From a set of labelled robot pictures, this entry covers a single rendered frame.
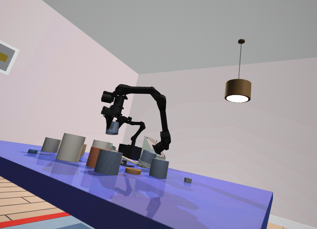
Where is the orange ring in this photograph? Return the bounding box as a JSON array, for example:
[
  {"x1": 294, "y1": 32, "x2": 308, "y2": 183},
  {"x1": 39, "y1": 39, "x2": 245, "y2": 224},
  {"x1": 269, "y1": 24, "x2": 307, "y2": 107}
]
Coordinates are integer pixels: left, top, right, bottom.
[{"x1": 125, "y1": 167, "x2": 141, "y2": 175}]

